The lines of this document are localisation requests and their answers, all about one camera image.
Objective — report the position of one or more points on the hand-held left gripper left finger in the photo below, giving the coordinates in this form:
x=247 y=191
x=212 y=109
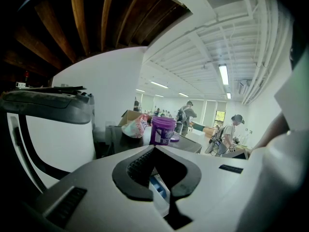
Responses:
x=101 y=190

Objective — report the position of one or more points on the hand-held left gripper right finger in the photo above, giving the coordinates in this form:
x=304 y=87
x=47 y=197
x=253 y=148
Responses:
x=212 y=185

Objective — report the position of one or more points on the white detergent drawer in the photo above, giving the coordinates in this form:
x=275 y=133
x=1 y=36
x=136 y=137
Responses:
x=158 y=202

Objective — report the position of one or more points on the purple detergent tub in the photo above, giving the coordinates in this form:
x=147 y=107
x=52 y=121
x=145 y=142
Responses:
x=163 y=132

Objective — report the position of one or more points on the person's right forearm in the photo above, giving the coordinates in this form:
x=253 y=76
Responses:
x=270 y=134

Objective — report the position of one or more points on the pink white detergent pouch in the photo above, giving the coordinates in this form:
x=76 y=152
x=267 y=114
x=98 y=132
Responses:
x=135 y=129

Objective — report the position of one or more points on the white cabinet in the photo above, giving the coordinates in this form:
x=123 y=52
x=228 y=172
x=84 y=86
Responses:
x=195 y=135

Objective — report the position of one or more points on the closed cardboard box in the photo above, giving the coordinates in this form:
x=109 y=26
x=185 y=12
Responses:
x=209 y=132

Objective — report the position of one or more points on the purple tub lid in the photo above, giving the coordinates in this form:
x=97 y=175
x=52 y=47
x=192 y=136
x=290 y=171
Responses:
x=175 y=139

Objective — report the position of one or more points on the green bathtub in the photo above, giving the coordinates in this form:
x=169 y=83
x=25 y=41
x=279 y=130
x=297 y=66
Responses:
x=198 y=125

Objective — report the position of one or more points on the white black cleaning machine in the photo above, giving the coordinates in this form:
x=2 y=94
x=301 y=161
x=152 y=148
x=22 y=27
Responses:
x=55 y=134

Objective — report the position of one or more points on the large open cardboard box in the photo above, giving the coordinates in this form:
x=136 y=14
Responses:
x=129 y=116

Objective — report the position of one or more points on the ceiling light bar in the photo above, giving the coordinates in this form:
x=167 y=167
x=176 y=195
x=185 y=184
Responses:
x=223 y=74
x=183 y=94
x=159 y=84

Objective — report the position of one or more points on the ceiling air conditioner unit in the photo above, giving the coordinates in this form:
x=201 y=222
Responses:
x=244 y=87

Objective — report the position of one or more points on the wooden staircase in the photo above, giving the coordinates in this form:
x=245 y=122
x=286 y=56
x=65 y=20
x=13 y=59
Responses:
x=79 y=20

